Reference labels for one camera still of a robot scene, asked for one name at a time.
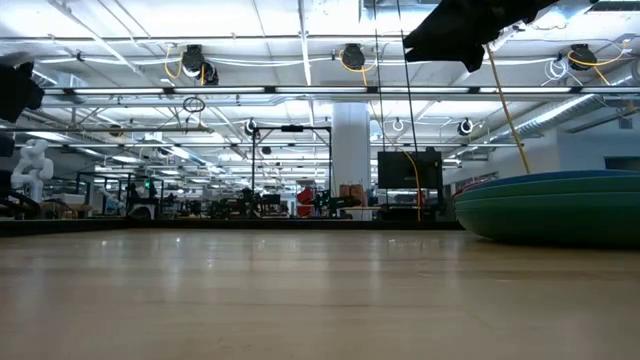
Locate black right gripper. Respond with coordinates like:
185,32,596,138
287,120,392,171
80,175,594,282
402,0,559,74

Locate magenta plastic plate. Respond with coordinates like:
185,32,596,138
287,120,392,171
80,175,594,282
457,178,496,192

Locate blue opaque plastic plate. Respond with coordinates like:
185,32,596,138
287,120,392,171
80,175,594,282
467,169,640,190

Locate dark green bowl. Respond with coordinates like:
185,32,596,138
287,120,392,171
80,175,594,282
453,175,640,211
454,192,640,249

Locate long ceiling light bar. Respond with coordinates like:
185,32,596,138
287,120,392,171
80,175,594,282
42,85,640,96

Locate black background monitor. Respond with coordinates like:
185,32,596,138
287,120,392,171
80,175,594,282
377,147,444,191

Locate white building column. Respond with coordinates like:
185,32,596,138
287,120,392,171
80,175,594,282
332,102,372,196

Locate brown background cardboard boxes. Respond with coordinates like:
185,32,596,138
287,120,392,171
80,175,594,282
339,183,367,207

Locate red background cabinet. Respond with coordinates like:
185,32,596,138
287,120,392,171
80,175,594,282
297,187,316,219

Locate black background robot rig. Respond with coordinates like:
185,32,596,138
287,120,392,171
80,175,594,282
124,177,164,220

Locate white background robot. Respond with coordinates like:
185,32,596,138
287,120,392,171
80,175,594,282
9,138,55,204

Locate black hanging cable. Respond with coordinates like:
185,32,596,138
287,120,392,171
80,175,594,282
397,0,419,151
372,0,386,151

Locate thick yellow hanging cable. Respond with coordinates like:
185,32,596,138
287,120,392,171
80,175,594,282
485,44,532,175

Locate silver ventilation duct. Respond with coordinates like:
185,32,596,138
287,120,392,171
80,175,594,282
492,69,640,144

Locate thin yellow reel cable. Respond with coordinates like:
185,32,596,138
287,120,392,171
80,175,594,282
338,48,422,222

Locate black background rig frame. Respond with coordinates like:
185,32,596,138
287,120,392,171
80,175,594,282
251,124,334,221

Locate dark wall window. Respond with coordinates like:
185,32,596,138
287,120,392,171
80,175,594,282
603,155,640,174

